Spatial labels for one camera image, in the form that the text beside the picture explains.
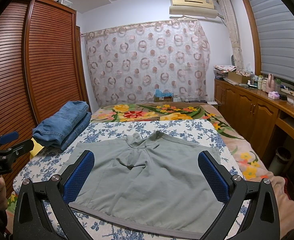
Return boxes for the grey green shorts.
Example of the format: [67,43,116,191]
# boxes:
[67,131,223,239]

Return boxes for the person's left hand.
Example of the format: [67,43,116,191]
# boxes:
[0,176,8,211]

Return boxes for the yellow plush toy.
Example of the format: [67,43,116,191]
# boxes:
[30,138,44,159]

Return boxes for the blue floral white quilt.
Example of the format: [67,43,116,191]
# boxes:
[13,119,241,239]

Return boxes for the folded blue jeans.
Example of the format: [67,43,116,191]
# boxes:
[32,101,92,151]

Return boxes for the colourful floral blanket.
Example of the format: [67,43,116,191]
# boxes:
[86,102,294,237]

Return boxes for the brown louvered wardrobe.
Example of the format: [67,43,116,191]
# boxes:
[0,0,90,198]

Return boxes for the wooden sideboard cabinet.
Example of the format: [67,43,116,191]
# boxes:
[214,79,294,165]

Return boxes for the small pink box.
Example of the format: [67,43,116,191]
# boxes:
[268,91,280,100]

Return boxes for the pink bottle on sideboard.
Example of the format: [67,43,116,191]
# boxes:
[265,74,275,93]

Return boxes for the pink circle pattern curtain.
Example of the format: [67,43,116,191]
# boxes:
[85,18,210,107]

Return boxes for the cardboard box on sideboard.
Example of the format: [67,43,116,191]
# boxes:
[227,72,251,84]

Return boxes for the stack of papers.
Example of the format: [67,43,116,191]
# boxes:
[213,65,237,80]

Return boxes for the cardboard box with blue cloth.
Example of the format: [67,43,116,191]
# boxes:
[154,89,173,102]

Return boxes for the grey window blind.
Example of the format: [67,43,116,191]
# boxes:
[248,0,294,82]

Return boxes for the cream air conditioner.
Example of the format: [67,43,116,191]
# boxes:
[169,0,219,18]

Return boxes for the beige tied side curtain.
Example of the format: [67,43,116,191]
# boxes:
[218,0,244,70]

